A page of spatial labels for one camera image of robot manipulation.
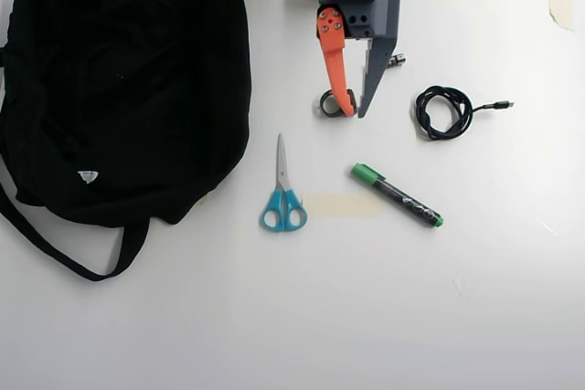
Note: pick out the wide beige masking tape strip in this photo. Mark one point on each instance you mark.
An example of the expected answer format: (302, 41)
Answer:
(340, 206)

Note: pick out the green and black marker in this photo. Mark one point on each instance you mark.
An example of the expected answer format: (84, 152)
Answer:
(402, 198)

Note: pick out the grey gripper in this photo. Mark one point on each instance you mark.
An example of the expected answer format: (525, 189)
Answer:
(366, 21)

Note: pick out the torn beige masking tape strip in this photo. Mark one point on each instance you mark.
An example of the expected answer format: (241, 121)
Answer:
(561, 2)

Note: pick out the black fabric bag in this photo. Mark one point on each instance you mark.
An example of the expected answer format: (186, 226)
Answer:
(123, 88)

